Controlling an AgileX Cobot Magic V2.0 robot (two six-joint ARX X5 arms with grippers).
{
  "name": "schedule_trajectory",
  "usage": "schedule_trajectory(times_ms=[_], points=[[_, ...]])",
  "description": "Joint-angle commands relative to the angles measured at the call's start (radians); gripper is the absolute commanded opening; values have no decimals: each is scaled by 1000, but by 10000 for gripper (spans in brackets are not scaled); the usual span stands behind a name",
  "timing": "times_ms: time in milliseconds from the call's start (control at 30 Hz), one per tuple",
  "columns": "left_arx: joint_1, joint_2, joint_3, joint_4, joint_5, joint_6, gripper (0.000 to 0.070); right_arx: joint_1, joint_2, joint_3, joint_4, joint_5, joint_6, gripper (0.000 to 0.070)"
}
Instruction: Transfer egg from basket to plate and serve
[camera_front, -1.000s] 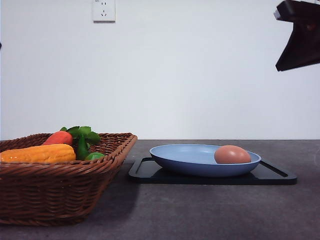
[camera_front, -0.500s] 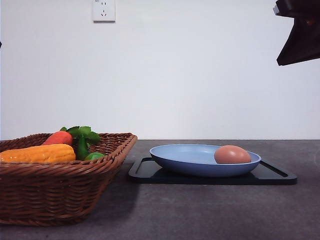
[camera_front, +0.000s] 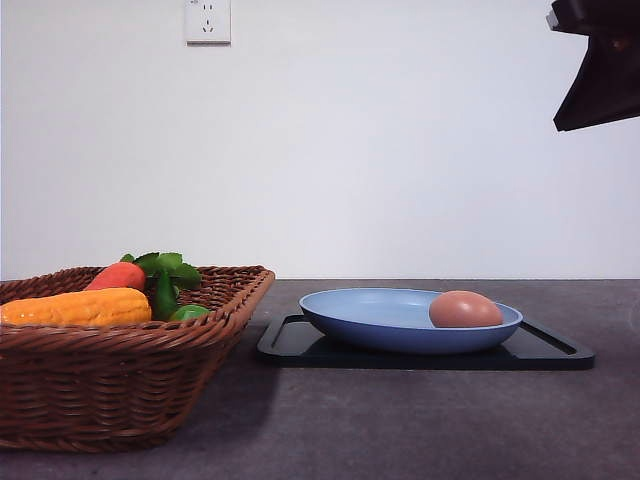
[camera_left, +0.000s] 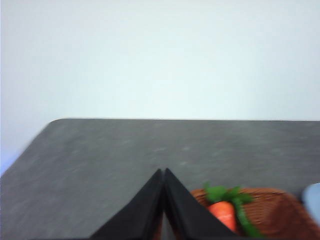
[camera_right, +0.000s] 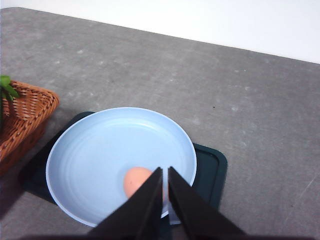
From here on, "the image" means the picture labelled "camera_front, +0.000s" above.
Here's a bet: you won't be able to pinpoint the green carrot leaves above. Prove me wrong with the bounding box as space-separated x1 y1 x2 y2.
120 252 201 321

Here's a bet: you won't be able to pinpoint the yellow toy corn cob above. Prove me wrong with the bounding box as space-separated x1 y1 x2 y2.
0 287 152 325

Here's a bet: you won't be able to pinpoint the green toy vegetable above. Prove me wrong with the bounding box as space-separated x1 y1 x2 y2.
169 304 210 321

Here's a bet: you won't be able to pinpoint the brown egg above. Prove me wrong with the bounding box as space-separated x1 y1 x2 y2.
429 290 503 328

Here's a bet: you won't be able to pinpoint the orange toy carrot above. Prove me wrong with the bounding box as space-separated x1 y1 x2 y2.
84 262 145 290

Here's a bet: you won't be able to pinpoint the blue round plate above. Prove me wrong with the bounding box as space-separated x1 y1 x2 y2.
299 288 523 355

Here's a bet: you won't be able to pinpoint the white wall power socket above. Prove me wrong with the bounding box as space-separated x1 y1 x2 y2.
184 0 232 48

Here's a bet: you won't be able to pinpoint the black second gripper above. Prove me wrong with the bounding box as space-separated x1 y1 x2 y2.
545 0 640 132

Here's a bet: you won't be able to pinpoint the brown wicker basket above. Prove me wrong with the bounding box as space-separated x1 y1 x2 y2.
0 265 275 453

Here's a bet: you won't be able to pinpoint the black rectangular tray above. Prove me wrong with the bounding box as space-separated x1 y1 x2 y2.
256 314 595 370

